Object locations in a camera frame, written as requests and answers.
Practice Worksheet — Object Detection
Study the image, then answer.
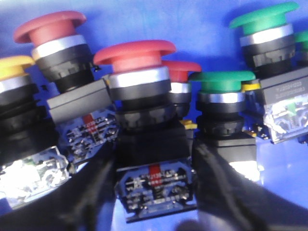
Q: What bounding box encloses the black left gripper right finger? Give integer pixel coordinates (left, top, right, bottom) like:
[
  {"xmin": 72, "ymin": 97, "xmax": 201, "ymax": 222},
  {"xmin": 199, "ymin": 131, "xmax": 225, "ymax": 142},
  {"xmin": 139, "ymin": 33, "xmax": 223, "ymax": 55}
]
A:
[{"xmin": 192, "ymin": 139, "xmax": 308, "ymax": 231}]

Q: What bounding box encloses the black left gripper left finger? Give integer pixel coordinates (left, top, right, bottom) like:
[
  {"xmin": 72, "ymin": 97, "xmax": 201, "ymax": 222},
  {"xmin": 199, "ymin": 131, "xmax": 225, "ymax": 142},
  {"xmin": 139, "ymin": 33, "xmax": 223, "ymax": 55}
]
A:
[{"xmin": 0, "ymin": 143, "xmax": 116, "ymax": 231}]

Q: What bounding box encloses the red push button front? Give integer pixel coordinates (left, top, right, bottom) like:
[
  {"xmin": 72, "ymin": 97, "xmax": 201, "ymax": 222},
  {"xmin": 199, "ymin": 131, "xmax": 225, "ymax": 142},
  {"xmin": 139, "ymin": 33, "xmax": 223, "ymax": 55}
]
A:
[{"xmin": 93, "ymin": 40, "xmax": 195, "ymax": 223}]

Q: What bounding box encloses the red push button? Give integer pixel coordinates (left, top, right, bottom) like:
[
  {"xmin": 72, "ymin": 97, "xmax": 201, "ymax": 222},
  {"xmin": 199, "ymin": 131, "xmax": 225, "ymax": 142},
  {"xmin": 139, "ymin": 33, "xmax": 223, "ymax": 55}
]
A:
[
  {"xmin": 13, "ymin": 11, "xmax": 118, "ymax": 167},
  {"xmin": 93, "ymin": 40, "xmax": 195, "ymax": 223},
  {"xmin": 162, "ymin": 61, "xmax": 202, "ymax": 120}
]

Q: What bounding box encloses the yellow push button left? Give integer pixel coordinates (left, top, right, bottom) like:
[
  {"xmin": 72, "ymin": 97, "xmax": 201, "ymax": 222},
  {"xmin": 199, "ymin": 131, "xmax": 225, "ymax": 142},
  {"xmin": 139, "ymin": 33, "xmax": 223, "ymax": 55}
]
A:
[{"xmin": 0, "ymin": 55, "xmax": 72, "ymax": 209}]

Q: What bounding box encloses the green push button front right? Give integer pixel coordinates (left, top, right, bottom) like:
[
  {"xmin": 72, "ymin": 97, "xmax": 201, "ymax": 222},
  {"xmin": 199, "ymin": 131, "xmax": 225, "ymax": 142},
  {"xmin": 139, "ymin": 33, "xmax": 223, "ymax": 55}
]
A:
[{"xmin": 190, "ymin": 71, "xmax": 258, "ymax": 174}]

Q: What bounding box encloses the red push button rear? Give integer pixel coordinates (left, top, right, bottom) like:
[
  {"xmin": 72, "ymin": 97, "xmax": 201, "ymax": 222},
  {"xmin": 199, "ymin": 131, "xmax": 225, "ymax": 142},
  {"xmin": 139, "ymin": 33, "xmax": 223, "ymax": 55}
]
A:
[{"xmin": 13, "ymin": 11, "xmax": 118, "ymax": 167}]

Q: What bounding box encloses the red push button right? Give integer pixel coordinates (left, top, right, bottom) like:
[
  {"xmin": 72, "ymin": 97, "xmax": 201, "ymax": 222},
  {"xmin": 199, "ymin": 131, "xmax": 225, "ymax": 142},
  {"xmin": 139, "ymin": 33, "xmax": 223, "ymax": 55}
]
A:
[{"xmin": 162, "ymin": 61, "xmax": 202, "ymax": 120}]

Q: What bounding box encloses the green push button right group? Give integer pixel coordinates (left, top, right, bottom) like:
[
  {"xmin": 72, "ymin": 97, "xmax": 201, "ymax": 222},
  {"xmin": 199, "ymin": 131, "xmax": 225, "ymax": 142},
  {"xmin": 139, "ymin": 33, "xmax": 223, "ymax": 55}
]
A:
[{"xmin": 230, "ymin": 1, "xmax": 308, "ymax": 143}]

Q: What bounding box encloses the green push button far right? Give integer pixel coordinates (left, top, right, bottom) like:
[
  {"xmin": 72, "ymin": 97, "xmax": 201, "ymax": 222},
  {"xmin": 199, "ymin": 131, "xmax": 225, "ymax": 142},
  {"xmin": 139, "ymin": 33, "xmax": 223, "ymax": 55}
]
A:
[{"xmin": 295, "ymin": 30, "xmax": 308, "ymax": 67}]

